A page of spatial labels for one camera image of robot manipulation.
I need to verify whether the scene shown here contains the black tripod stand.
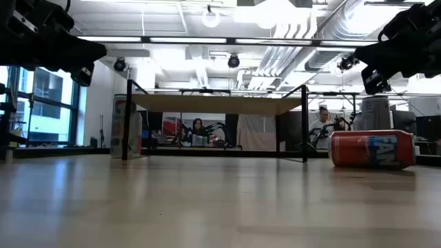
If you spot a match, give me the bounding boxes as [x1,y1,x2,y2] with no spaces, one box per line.
[25,92,35,147]

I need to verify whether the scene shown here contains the black aluminium table frame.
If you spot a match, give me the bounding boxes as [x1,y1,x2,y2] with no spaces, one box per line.
[13,147,441,169]

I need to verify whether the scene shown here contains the thin black floor stand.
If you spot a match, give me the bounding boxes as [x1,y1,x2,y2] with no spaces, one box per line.
[99,114,106,149]

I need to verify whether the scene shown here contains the black ceiling spotlight cluster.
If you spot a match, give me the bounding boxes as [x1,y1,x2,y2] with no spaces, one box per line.
[336,54,361,72]

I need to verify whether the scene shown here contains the black equipment stand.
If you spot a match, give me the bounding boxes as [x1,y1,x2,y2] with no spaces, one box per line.
[0,82,29,163]

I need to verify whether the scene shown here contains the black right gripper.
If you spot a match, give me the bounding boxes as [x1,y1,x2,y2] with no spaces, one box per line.
[352,2,441,96]

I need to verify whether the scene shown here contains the wooden shelf black metal legs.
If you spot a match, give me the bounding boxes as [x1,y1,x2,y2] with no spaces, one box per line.
[121,79,310,164]

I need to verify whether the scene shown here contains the person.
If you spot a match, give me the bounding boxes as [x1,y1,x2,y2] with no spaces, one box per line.
[307,105,338,150]
[190,117,208,146]

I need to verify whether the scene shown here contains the black overhead light bar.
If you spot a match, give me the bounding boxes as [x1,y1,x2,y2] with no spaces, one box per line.
[77,34,379,48]

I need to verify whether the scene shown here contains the short red white can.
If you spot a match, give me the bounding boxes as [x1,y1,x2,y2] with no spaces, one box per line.
[132,112,143,156]

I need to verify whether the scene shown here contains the round white pendant lamp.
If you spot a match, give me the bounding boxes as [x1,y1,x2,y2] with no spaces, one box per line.
[201,4,222,30]

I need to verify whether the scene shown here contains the large glass window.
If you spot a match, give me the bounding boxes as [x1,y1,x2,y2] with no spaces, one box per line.
[0,65,81,146]

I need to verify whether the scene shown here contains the pale pink cloth curtain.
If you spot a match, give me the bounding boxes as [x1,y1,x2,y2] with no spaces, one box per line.
[236,114,287,152]

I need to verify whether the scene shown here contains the orange Fanta soda can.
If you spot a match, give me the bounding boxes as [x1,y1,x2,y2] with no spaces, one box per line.
[328,129,417,170]

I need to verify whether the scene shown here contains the tall grey drink can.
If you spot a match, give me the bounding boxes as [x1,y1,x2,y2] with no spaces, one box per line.
[360,96,393,132]

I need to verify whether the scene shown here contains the tall white can red print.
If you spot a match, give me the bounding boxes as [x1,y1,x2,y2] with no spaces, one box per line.
[110,94,139,160]

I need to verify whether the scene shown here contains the red wall poster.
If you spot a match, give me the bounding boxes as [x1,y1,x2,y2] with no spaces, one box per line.
[161,116,183,138]

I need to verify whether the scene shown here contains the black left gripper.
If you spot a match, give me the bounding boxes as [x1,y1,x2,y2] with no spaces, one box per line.
[0,0,108,87]

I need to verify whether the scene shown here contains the silver ventilation duct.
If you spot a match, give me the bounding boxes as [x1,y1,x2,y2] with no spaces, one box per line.
[304,0,392,72]

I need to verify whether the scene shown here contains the black computer monitor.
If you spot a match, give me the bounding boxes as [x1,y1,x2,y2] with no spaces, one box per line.
[391,110,417,138]

